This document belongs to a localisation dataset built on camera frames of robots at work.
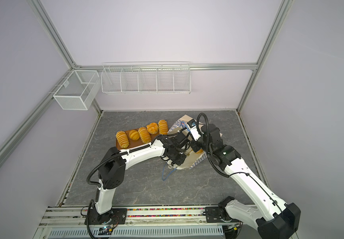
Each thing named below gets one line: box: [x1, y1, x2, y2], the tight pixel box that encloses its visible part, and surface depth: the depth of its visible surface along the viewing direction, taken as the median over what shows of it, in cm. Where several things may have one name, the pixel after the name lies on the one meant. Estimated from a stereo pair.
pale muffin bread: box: [146, 122, 159, 135], surface depth 107 cm
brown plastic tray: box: [116, 130, 160, 150], surface depth 103 cm
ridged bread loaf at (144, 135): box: [138, 126, 152, 145], surface depth 104 cm
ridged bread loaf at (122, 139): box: [115, 130, 130, 149], surface depth 101 cm
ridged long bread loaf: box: [158, 119, 169, 135], surface depth 109 cm
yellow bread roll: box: [129, 129, 141, 141], surface depth 104 cm
